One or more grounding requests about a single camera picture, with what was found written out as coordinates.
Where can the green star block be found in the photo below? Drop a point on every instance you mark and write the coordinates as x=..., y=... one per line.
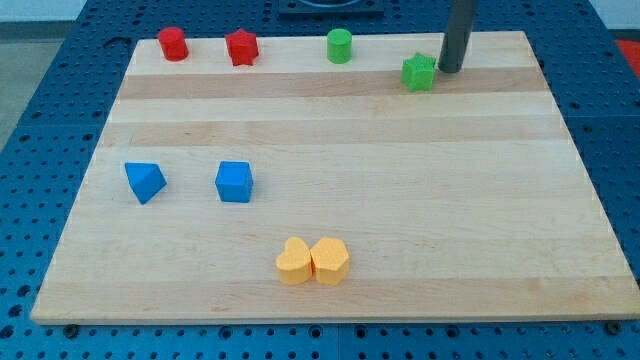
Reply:
x=418, y=72

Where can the red star block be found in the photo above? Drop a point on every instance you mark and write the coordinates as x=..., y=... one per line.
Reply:
x=242, y=47

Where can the yellow hexagon block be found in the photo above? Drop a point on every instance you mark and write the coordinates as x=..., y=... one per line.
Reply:
x=331, y=260

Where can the blue cube block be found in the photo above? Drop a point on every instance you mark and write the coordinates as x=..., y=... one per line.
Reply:
x=234, y=181

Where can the yellow heart block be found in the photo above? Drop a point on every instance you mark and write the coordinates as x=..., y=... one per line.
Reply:
x=294, y=263

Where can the green cylinder block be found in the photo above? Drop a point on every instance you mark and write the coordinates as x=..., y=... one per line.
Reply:
x=339, y=42

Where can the light wooden board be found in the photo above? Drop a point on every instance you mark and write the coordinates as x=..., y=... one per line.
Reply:
x=466, y=203

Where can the blue triangle block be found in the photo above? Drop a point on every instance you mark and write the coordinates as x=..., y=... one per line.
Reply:
x=145, y=180

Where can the red cylinder block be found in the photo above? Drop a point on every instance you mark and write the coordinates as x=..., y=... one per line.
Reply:
x=173, y=44

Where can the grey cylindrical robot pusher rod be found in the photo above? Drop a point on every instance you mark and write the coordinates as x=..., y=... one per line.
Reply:
x=456, y=35

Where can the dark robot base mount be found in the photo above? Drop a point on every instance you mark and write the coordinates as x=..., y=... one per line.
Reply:
x=293, y=8

